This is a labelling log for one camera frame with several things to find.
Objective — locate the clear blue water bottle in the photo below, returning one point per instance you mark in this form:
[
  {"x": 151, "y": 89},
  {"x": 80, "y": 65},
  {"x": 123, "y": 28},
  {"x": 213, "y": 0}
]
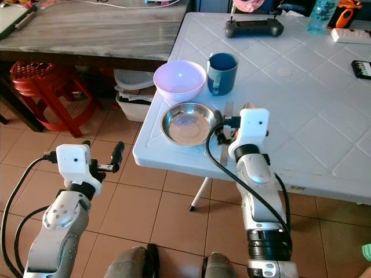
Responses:
[{"x": 322, "y": 16}]

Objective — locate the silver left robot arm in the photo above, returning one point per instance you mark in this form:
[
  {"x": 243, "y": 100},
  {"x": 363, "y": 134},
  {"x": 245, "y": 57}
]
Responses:
[{"x": 58, "y": 223}]

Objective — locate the small black device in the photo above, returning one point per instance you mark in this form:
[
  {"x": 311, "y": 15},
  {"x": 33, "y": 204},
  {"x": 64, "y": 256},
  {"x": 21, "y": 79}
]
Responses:
[{"x": 362, "y": 68}]

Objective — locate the metal fork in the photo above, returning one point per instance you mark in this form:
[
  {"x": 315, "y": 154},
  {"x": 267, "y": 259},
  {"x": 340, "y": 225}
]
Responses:
[{"x": 228, "y": 107}]

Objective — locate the pink plastic item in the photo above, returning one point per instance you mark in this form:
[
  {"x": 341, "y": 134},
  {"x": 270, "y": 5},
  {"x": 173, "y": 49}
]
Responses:
[{"x": 248, "y": 6}]

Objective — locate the purple plastic bowl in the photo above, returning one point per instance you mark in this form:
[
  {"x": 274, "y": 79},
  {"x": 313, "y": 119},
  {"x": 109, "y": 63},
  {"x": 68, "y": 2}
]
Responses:
[{"x": 179, "y": 81}]

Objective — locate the grey left robot foot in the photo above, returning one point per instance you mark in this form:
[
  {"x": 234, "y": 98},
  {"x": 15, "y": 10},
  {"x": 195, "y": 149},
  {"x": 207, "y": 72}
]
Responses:
[{"x": 130, "y": 263}]

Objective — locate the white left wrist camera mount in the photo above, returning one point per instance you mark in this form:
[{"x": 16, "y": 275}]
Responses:
[{"x": 72, "y": 162}]

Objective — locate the green item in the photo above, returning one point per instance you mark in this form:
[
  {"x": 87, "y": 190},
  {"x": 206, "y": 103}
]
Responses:
[{"x": 367, "y": 252}]

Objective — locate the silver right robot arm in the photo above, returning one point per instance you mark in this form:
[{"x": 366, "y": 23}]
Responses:
[{"x": 258, "y": 179}]

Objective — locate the stainless steel bowl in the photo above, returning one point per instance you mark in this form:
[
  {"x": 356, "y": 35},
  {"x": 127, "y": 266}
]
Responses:
[{"x": 188, "y": 126}]

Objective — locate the black remote controller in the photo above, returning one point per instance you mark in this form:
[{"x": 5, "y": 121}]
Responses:
[{"x": 254, "y": 28}]

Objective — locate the white power strip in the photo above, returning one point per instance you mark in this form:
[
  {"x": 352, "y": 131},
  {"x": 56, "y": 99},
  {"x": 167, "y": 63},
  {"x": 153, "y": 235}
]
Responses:
[{"x": 351, "y": 36}]

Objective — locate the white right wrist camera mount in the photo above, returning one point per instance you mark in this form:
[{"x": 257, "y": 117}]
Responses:
[{"x": 254, "y": 124}]

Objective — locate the white plastic storage box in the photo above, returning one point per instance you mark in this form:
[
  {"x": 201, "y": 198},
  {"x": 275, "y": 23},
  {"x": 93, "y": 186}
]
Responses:
[{"x": 130, "y": 104}]

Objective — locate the blue mug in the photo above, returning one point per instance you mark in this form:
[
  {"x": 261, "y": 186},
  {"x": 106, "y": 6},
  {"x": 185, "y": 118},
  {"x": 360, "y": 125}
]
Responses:
[{"x": 225, "y": 78}]

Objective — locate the grey flat board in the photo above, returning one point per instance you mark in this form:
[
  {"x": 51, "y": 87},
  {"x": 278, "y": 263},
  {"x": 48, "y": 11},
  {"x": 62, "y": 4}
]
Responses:
[{"x": 14, "y": 22}]

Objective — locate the white plastic folding table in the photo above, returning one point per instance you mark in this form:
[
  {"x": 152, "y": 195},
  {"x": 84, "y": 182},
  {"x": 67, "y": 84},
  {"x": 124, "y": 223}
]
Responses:
[{"x": 307, "y": 110}]

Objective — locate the grey robot foot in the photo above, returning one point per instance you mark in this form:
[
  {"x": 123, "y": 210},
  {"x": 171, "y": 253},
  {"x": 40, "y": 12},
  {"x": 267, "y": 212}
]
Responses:
[
  {"x": 223, "y": 266},
  {"x": 130, "y": 263}
]

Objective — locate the grey wooden table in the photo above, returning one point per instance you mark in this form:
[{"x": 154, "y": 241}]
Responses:
[{"x": 104, "y": 32}]

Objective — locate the metal spoon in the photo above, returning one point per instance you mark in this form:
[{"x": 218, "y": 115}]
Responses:
[{"x": 248, "y": 106}]

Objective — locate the grey right robot foot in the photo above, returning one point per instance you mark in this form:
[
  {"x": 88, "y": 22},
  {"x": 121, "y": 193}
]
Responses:
[{"x": 223, "y": 266}]

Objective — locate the red plastic stool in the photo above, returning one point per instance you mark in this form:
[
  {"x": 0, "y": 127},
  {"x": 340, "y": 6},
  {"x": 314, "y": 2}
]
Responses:
[{"x": 37, "y": 78}]

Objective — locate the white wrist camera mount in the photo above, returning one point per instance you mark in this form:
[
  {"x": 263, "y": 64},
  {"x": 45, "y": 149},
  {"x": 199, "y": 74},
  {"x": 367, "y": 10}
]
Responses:
[
  {"x": 254, "y": 124},
  {"x": 72, "y": 162}
]

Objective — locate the orange black tool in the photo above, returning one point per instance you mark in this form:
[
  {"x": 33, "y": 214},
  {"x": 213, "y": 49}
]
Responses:
[{"x": 345, "y": 16}]

